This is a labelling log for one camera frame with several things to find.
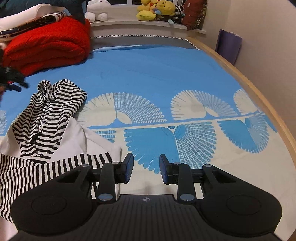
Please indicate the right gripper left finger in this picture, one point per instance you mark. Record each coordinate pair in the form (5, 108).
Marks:
(111, 174)

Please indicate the dark red plush pillow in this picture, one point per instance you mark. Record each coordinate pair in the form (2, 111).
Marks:
(194, 13)

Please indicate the red knitted blanket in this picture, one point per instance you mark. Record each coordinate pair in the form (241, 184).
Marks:
(58, 44)

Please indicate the white plush bunny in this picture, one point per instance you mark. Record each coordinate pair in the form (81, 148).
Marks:
(97, 10)

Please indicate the yellow plush toys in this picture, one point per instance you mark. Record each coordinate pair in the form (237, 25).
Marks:
(151, 10)

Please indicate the black white striped hooded top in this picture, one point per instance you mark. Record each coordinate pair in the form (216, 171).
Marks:
(46, 141)

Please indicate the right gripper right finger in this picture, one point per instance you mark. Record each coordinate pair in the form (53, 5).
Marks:
(179, 174)

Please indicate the purple bag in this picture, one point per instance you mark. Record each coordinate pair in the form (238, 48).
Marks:
(228, 45)

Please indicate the folded white clothes stack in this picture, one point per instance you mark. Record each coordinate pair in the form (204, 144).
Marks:
(14, 25)

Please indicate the blue white patterned bedsheet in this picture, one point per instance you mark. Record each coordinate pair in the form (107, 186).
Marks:
(153, 100)

